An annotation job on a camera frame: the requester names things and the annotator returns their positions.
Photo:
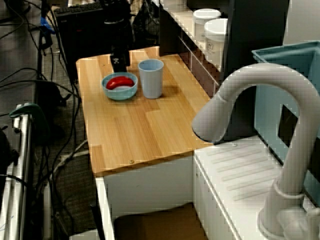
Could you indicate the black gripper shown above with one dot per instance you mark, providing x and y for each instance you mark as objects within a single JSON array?
[{"x": 120, "y": 37}]

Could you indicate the red and white sushi toy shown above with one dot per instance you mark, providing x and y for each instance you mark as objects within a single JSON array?
[{"x": 117, "y": 81}]

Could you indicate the light blue bowl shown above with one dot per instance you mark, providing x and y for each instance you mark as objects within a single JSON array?
[{"x": 120, "y": 95}]

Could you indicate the light blue plastic cup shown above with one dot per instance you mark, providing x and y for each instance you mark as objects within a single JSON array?
[{"x": 151, "y": 85}]

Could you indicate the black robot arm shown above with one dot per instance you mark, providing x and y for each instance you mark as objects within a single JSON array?
[{"x": 116, "y": 11}]

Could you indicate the black computer case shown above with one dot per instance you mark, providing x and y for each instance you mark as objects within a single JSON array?
[{"x": 82, "y": 37}]

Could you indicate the dark narrow hutch side panel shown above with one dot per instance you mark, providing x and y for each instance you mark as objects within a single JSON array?
[{"x": 172, "y": 37}]

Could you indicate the cream shelf board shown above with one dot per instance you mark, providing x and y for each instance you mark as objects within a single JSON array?
[{"x": 186, "y": 25}]

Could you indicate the black plastic box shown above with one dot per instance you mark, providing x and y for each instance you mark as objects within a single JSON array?
[{"x": 47, "y": 92}]

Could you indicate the black stand pole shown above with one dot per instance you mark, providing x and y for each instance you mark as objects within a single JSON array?
[{"x": 42, "y": 45}]

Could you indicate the dark tiled backsplash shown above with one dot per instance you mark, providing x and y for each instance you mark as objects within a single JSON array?
[{"x": 200, "y": 65}]

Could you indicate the blue clamp piece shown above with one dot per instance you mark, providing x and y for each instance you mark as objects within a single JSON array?
[{"x": 47, "y": 25}]

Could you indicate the white lidded jar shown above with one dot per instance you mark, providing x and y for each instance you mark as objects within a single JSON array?
[
  {"x": 200, "y": 25},
  {"x": 215, "y": 37}
]

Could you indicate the teal cloth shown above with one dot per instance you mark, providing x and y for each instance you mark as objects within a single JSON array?
[{"x": 37, "y": 112}]

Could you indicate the white toy kitchen cabinet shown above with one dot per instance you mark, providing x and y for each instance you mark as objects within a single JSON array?
[{"x": 150, "y": 180}]

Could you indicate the grey toy faucet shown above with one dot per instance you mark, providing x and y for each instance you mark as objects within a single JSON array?
[{"x": 250, "y": 72}]

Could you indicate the dark grey wide hutch panel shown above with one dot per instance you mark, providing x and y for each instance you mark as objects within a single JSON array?
[{"x": 250, "y": 25}]

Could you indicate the teal plastic bin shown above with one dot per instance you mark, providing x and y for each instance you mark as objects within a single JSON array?
[{"x": 267, "y": 105}]

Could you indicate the short black bar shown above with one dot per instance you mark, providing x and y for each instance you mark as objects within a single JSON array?
[{"x": 97, "y": 222}]

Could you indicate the silver metal frame rail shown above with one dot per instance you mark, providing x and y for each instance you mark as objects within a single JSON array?
[{"x": 23, "y": 150}]

